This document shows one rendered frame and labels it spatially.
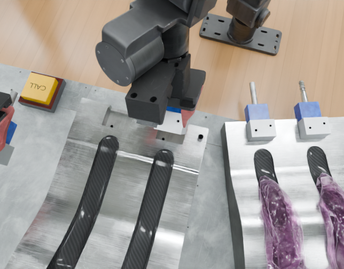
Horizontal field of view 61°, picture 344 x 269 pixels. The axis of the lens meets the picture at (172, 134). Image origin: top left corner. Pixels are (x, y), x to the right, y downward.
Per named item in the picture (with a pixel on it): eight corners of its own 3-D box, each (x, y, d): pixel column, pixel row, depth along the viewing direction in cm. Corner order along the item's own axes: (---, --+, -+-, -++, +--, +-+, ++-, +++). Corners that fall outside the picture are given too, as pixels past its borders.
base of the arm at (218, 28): (289, 37, 65) (294, 12, 67) (201, 15, 67) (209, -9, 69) (276, 56, 73) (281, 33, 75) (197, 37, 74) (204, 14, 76)
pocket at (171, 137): (162, 123, 61) (161, 117, 58) (186, 129, 61) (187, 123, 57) (156, 143, 60) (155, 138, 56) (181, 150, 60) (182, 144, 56)
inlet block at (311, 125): (284, 87, 67) (294, 75, 62) (306, 86, 67) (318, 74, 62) (295, 142, 63) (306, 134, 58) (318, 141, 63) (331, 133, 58)
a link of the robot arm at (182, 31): (165, 76, 38) (163, 26, 33) (133, 60, 40) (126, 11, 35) (196, 50, 42) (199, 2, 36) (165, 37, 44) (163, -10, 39)
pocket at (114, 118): (112, 111, 62) (108, 104, 58) (136, 117, 62) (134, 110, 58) (105, 131, 61) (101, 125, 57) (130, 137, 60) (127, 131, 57)
